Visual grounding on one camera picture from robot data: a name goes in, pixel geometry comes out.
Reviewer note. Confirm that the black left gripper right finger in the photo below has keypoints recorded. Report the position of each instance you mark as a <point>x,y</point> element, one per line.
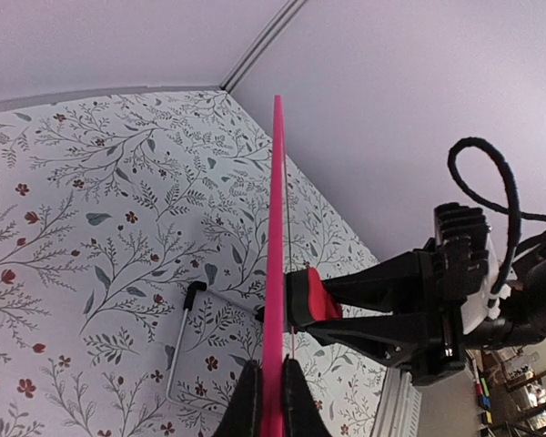
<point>300,414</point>

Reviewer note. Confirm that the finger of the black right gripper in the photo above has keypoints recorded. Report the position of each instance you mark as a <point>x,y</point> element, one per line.
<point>407,341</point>
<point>399,285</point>

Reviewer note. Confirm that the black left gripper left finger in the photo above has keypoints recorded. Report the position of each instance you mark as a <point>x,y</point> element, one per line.
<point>243,416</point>

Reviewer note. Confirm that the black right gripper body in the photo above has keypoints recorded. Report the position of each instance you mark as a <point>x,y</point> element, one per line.
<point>459,264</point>

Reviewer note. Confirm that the pink framed whiteboard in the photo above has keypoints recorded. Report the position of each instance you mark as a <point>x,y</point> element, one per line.
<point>272,419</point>

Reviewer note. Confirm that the red black whiteboard eraser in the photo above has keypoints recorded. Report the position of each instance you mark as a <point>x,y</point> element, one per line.
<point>307,300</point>

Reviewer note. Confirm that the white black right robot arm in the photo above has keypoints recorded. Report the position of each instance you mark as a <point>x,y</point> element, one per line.
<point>522,321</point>

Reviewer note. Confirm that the floral patterned table mat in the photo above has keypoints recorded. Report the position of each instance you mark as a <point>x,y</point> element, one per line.
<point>133,244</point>

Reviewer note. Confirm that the aluminium front rail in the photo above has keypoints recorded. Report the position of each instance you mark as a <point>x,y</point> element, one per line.
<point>398,414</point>

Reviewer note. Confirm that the right aluminium corner post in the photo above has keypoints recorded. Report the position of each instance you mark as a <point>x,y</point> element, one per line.
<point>260,45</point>

